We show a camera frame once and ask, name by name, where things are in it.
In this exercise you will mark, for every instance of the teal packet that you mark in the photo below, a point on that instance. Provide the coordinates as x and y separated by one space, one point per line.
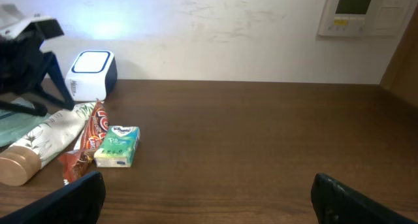
15 125

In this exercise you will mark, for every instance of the green tissue pack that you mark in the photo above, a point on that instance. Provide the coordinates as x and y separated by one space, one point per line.
118 147

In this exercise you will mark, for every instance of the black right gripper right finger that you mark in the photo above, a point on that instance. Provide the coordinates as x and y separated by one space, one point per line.
334 202

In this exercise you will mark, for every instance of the white wall control panel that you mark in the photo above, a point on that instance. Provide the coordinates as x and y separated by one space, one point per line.
360 18

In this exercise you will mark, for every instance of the white barcode scanner box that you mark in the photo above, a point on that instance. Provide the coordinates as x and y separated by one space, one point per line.
92 76

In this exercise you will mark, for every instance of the cream tube with gold cap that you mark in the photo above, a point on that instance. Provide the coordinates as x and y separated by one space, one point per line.
29 154

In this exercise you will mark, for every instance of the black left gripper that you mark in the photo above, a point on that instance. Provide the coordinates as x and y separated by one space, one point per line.
24 65

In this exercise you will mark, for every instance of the red orange snack wrapper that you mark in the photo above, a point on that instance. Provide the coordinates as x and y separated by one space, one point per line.
76 162

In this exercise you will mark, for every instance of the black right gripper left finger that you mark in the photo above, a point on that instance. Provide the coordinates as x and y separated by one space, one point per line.
77 202

